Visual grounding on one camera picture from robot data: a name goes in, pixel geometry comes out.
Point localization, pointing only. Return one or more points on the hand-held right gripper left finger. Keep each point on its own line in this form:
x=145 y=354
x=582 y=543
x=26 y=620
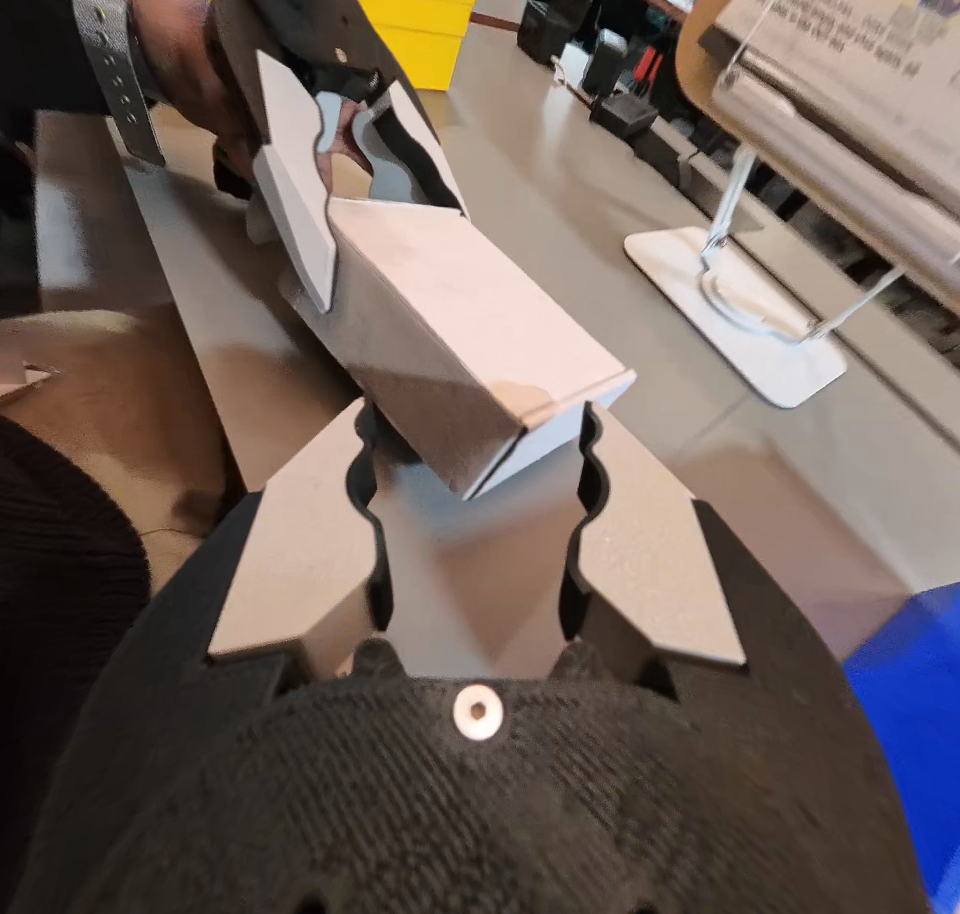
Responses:
x=300 y=569

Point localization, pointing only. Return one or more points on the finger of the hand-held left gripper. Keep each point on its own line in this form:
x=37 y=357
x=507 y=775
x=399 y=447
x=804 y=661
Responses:
x=289 y=201
x=420 y=122

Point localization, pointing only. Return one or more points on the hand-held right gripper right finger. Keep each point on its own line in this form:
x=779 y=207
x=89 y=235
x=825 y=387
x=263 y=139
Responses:
x=652 y=576

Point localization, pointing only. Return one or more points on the yellow plastic bin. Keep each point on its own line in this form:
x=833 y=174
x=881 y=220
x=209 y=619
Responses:
x=420 y=28

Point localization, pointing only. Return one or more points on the white cardboard mailer box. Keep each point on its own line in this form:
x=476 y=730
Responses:
x=450 y=314

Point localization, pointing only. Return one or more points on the blue plastic bin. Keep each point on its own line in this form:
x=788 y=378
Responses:
x=915 y=704

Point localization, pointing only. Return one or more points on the grey desk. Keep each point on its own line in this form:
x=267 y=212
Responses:
x=787 y=479

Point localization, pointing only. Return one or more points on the person's left hand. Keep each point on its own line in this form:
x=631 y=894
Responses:
x=176 y=51

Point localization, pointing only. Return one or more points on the black battery charger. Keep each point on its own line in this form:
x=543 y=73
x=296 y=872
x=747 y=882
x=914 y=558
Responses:
x=544 y=32

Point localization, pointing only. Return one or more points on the black cube charger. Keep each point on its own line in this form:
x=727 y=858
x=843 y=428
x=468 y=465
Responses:
x=604 y=62

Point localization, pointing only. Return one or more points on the black power adapter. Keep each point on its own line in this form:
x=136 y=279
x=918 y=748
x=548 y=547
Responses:
x=622 y=117

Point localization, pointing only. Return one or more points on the person's tan trousers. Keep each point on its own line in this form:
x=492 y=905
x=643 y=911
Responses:
x=112 y=404

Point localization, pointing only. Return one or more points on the white document stand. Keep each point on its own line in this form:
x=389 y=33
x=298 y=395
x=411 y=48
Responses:
x=750 y=344

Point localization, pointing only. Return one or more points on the instruction sheet on board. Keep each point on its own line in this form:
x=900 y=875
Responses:
x=694 y=66

